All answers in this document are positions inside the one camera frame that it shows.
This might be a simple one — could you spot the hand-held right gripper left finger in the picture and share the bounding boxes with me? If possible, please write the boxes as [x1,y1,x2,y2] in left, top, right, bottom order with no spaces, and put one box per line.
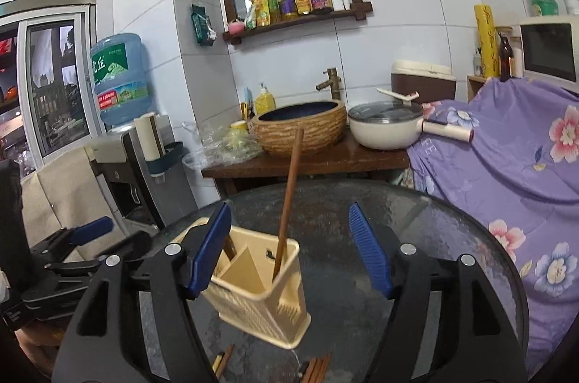
[52,201,232,383]

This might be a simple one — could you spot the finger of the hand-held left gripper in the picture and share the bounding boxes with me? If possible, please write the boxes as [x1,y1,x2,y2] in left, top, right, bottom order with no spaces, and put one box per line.
[20,230,153,312]
[29,217,115,272]

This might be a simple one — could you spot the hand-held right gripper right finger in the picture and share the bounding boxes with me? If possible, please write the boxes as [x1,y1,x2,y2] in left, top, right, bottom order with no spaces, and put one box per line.
[348,202,530,383]

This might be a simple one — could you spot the cream plastic utensil holder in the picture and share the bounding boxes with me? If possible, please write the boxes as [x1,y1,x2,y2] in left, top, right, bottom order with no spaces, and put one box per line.
[174,218,313,350]

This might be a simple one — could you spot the brown wooden chopstick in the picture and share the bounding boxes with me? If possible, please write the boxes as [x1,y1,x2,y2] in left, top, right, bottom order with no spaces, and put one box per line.
[299,358,318,383]
[272,127,305,281]
[313,353,332,383]
[219,344,236,379]

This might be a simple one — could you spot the beige cloth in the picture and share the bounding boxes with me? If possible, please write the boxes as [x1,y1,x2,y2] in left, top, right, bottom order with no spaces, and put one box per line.
[20,145,126,263]

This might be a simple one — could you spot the grey water dispenser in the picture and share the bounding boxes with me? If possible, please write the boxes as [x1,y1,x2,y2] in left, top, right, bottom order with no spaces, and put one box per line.
[85,116,198,231]

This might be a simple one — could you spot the dark wooden counter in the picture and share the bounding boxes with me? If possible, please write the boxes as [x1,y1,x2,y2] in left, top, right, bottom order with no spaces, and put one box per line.
[201,130,410,195]

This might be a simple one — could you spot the teal roll holder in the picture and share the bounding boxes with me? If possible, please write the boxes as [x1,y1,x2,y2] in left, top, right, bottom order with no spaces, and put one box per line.
[148,142,186,178]

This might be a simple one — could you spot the clear plastic bags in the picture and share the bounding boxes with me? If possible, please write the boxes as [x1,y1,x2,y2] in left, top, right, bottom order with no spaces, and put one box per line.
[183,121,264,170]

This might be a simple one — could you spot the cream pan with glass lid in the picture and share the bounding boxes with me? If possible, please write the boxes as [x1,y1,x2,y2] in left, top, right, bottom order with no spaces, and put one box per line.
[347,100,475,151]

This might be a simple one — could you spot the woven wash basin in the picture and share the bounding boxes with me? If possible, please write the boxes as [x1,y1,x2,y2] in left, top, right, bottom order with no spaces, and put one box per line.
[250,99,348,158]

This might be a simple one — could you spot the sliding glass window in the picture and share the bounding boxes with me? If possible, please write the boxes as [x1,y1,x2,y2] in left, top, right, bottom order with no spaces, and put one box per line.
[0,0,98,169]

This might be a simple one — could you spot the blue water jug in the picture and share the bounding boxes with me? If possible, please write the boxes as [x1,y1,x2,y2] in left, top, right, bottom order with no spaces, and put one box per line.
[89,33,151,127]

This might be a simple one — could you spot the yellow dish soap bottle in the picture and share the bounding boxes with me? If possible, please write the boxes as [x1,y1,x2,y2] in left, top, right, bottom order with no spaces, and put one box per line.
[254,83,277,117]

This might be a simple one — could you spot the white rice paddle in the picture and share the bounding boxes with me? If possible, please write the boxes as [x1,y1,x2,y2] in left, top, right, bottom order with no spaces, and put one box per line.
[376,88,419,106]

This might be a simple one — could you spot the purple floral cloth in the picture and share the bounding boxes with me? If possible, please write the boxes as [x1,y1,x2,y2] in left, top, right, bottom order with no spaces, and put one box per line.
[406,77,579,371]

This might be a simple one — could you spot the brass faucet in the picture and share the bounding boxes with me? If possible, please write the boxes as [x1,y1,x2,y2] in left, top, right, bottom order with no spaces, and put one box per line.
[315,68,341,102]

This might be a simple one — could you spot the brown and cream rice cooker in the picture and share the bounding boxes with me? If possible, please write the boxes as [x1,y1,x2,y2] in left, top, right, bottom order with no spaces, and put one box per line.
[391,60,458,106]

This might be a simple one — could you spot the light wooden crate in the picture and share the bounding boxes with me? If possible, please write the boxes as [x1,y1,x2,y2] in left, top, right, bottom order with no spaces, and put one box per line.
[467,74,492,104]

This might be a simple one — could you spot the green packet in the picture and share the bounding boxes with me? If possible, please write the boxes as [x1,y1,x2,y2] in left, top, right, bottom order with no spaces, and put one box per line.
[190,4,217,48]

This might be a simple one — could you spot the brown glass bottle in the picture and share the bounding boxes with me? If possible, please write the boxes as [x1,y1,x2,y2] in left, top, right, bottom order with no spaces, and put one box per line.
[498,35,515,82]

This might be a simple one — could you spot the yellow wrap roll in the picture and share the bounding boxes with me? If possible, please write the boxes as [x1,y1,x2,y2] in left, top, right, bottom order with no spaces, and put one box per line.
[473,4,499,79]

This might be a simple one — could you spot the yellow seasoning packet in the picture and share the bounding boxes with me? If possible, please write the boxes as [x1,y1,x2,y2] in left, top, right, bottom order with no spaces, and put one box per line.
[245,0,272,29]

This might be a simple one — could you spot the white microwave oven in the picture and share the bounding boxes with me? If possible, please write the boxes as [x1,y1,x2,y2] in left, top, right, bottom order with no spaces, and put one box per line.
[517,15,579,95]

